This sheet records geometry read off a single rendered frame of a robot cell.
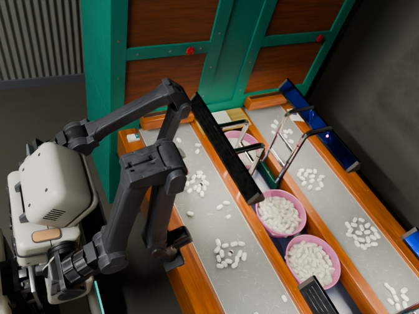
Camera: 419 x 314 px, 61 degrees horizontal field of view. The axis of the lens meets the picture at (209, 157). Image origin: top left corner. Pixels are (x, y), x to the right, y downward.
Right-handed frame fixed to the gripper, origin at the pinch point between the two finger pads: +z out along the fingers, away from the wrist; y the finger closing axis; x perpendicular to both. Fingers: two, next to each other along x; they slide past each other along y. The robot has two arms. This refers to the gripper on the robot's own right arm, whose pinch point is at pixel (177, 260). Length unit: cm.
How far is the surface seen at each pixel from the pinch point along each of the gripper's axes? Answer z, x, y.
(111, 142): 28, 15, 87
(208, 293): 26.9, -1.7, -9.2
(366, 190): 77, -100, 12
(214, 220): 37.1, -16.4, 22.2
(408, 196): 168, -159, 18
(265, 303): 39.3, -20.7, -20.9
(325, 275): 56, -51, -20
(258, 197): 8.7, -37.4, 10.5
